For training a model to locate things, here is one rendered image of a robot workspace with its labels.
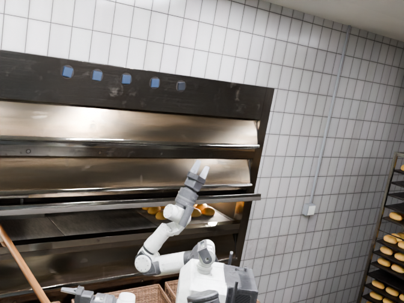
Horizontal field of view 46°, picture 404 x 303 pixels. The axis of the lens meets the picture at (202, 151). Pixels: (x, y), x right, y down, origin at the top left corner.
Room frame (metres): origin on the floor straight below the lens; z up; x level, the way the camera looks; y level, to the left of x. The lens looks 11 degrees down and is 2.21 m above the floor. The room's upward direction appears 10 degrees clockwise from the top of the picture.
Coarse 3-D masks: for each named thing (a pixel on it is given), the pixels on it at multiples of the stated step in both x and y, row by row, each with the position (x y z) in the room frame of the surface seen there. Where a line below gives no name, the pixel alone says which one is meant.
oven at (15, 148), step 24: (264, 120) 3.05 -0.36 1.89; (0, 144) 2.06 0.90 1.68; (24, 144) 2.13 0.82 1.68; (48, 144) 2.20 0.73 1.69; (72, 144) 2.27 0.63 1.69; (96, 144) 2.35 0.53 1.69; (120, 144) 2.43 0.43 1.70; (96, 192) 2.37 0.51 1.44; (120, 192) 2.46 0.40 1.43; (144, 192) 2.55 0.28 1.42; (168, 192) 2.76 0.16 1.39; (216, 192) 2.99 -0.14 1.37; (240, 216) 3.04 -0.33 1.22; (144, 240) 2.58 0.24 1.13; (168, 240) 2.69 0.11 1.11; (240, 240) 3.05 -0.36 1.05; (96, 288) 2.42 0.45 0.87
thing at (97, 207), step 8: (240, 192) 3.05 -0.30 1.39; (64, 200) 2.31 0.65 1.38; (72, 200) 2.33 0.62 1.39; (80, 200) 2.34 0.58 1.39; (88, 200) 2.36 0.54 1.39; (96, 200) 2.37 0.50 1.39; (104, 200) 2.39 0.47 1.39; (200, 200) 2.62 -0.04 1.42; (208, 200) 2.65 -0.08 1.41; (216, 200) 2.69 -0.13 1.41; (224, 200) 2.73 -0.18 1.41; (232, 200) 2.76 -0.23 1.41; (240, 200) 2.80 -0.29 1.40; (248, 200) 2.84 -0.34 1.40; (256, 200) 2.89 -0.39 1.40; (48, 208) 2.07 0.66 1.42; (56, 208) 2.10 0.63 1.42; (64, 208) 2.12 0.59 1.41; (72, 208) 2.14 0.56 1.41; (80, 208) 2.17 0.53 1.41; (88, 208) 2.19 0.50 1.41; (96, 208) 2.22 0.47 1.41; (104, 208) 2.24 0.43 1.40; (112, 208) 2.27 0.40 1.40; (120, 208) 2.30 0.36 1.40; (128, 208) 2.33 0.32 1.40
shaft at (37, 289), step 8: (0, 224) 2.28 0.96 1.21; (0, 232) 2.20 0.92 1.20; (8, 240) 2.11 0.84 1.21; (8, 248) 2.06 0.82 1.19; (16, 256) 1.98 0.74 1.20; (24, 264) 1.91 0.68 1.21; (24, 272) 1.86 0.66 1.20; (32, 280) 1.79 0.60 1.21; (32, 288) 1.76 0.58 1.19; (40, 288) 1.74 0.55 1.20; (40, 296) 1.69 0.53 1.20
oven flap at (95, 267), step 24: (192, 240) 2.83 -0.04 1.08; (216, 240) 2.94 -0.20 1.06; (0, 264) 2.12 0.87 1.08; (48, 264) 2.25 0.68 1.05; (72, 264) 2.33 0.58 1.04; (96, 264) 2.41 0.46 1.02; (120, 264) 2.49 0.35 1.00; (0, 288) 2.09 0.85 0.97; (24, 288) 2.15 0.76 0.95; (48, 288) 2.20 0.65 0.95
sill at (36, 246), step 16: (192, 224) 2.85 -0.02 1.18; (208, 224) 2.90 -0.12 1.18; (224, 224) 2.95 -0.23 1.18; (16, 240) 2.19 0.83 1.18; (32, 240) 2.22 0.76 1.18; (48, 240) 2.25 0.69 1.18; (64, 240) 2.29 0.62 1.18; (80, 240) 2.34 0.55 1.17; (96, 240) 2.39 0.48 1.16; (112, 240) 2.45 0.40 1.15
